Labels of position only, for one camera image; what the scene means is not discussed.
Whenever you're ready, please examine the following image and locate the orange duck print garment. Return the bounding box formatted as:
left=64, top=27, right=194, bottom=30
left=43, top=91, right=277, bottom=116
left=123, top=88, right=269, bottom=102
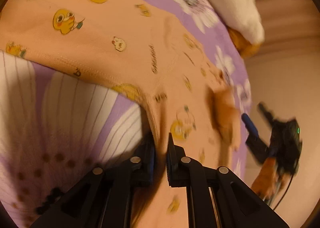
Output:
left=0, top=0, right=242, bottom=228

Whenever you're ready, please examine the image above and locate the right hand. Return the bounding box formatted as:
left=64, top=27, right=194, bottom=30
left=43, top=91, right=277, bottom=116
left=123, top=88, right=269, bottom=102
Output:
left=251, top=158, right=291, bottom=200

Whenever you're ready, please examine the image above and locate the purple floral bed sheet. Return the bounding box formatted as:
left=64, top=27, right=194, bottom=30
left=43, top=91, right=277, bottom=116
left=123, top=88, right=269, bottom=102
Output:
left=0, top=0, right=252, bottom=228

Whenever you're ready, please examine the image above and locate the white orange plush toy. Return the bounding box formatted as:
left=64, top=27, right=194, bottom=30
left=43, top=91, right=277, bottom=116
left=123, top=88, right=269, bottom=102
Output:
left=208, top=0, right=265, bottom=59

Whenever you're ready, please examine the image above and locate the black cable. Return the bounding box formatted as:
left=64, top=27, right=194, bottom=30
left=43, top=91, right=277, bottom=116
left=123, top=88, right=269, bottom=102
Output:
left=273, top=162, right=299, bottom=211

